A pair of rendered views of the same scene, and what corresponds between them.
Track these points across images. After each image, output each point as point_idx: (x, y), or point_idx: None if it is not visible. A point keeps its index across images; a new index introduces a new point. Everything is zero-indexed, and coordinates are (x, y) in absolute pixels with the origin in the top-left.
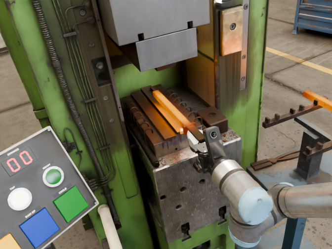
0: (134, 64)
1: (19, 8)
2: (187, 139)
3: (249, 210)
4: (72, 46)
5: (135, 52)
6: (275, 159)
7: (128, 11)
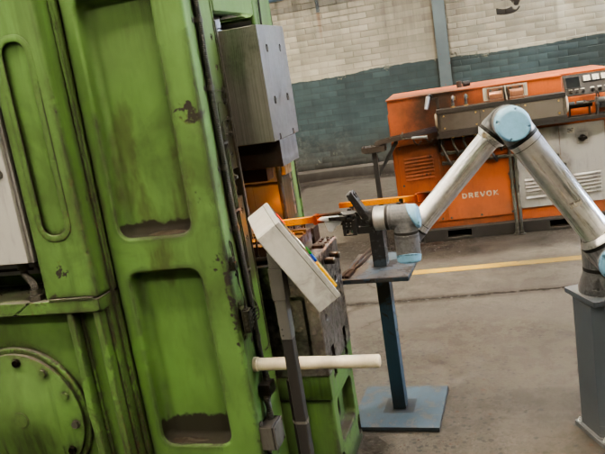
0: (268, 166)
1: (206, 117)
2: (327, 220)
3: (416, 211)
4: (227, 153)
5: (275, 150)
6: (352, 267)
7: (275, 114)
